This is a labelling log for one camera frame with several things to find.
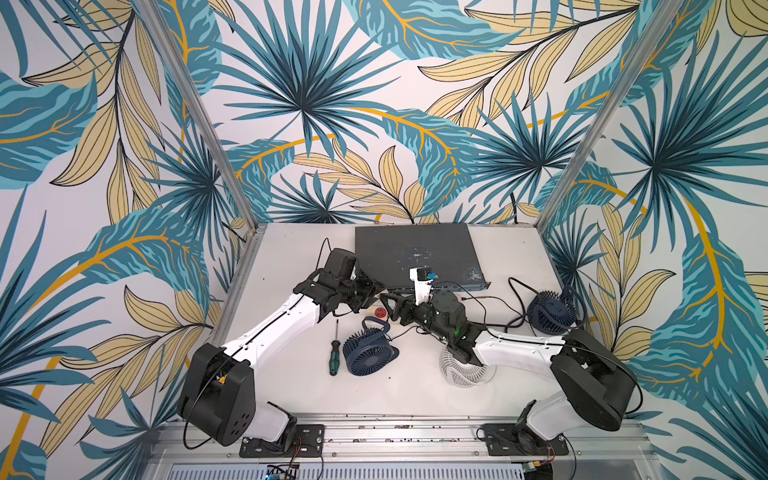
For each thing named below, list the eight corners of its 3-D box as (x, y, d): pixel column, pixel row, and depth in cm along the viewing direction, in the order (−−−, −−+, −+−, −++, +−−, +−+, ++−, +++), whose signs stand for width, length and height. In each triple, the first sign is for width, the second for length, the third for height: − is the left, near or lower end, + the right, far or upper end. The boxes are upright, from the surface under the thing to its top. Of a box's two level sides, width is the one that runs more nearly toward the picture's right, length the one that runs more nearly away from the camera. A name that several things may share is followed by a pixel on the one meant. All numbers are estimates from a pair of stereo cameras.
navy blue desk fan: (340, 367, 86) (335, 350, 76) (365, 330, 93) (363, 310, 83) (377, 391, 82) (377, 376, 72) (400, 350, 89) (403, 331, 79)
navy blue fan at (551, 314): (531, 335, 94) (543, 323, 87) (520, 300, 101) (530, 286, 95) (569, 336, 94) (584, 323, 87) (555, 301, 102) (568, 287, 95)
